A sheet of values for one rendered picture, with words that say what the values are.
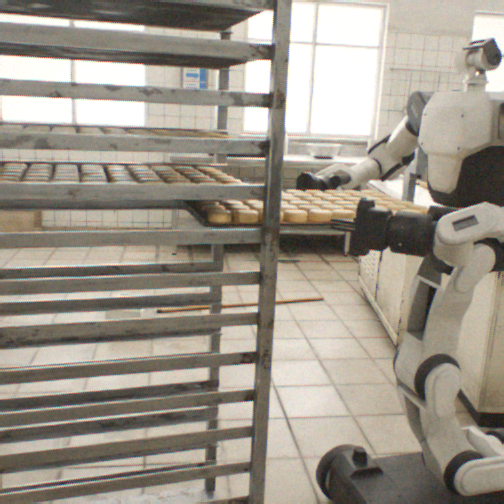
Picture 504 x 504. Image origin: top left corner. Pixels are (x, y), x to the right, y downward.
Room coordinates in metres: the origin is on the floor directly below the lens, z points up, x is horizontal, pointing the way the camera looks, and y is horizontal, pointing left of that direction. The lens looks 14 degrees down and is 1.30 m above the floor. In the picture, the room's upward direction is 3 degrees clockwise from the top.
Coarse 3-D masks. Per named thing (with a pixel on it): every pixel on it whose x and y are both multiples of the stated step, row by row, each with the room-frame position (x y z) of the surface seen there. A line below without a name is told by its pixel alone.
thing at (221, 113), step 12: (228, 36) 1.59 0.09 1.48; (216, 72) 1.60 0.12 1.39; (228, 72) 1.59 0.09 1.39; (216, 84) 1.60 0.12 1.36; (228, 84) 1.59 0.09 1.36; (216, 108) 1.59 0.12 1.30; (216, 120) 1.59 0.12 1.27; (216, 156) 1.58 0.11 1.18; (216, 228) 1.58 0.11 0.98; (216, 252) 1.59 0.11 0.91; (216, 288) 1.59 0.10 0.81; (216, 312) 1.59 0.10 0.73; (216, 336) 1.59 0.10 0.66; (216, 348) 1.59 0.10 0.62; (216, 372) 1.59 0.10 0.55; (216, 420) 1.59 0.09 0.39; (216, 456) 1.59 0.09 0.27; (204, 480) 1.61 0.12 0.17
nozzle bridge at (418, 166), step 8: (416, 152) 3.00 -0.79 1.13; (416, 160) 2.98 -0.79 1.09; (424, 160) 2.97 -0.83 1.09; (408, 168) 3.12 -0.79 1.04; (416, 168) 2.97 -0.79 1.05; (424, 168) 2.97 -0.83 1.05; (408, 176) 3.10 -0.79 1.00; (416, 176) 3.08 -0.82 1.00; (408, 184) 3.08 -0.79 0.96; (408, 192) 3.08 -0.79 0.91; (408, 200) 3.08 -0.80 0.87
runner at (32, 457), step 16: (192, 432) 1.14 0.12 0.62; (208, 432) 1.15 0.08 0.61; (224, 432) 1.16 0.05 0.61; (240, 432) 1.17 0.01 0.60; (64, 448) 1.06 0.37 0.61; (80, 448) 1.07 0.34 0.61; (96, 448) 1.08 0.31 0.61; (112, 448) 1.09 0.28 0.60; (128, 448) 1.10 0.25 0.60; (144, 448) 1.11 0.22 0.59; (160, 448) 1.12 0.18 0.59; (0, 464) 1.02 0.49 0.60; (16, 464) 1.03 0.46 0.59; (32, 464) 1.04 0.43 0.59
